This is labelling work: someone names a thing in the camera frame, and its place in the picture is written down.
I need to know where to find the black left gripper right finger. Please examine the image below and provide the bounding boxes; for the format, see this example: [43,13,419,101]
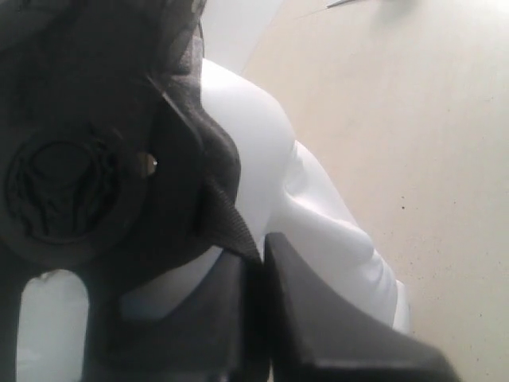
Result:
[265,233,460,381]

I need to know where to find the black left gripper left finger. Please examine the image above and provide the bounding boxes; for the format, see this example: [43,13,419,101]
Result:
[115,251,270,381]

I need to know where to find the black helmet with tinted visor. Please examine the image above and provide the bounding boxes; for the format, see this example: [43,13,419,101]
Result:
[1,1,260,381]

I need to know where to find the white mannequin head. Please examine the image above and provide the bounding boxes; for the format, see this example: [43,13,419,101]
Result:
[16,60,410,381]

